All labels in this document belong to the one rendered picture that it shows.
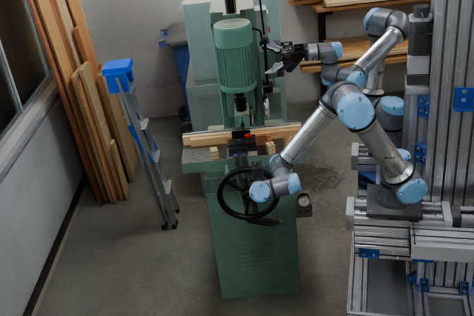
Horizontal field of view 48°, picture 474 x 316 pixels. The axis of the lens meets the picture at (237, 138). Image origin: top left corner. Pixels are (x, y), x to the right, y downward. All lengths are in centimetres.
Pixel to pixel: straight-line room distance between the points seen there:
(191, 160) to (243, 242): 55
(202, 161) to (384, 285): 110
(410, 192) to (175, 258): 176
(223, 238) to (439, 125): 121
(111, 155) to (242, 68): 174
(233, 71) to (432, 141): 91
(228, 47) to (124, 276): 164
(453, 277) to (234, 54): 148
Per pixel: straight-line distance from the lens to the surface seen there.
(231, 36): 235
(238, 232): 276
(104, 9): 490
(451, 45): 218
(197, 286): 318
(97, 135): 379
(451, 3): 213
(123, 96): 319
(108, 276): 341
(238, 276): 296
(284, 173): 201
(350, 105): 183
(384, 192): 227
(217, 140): 264
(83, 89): 367
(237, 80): 242
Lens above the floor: 217
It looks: 28 degrees down
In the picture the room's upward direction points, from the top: 7 degrees counter-clockwise
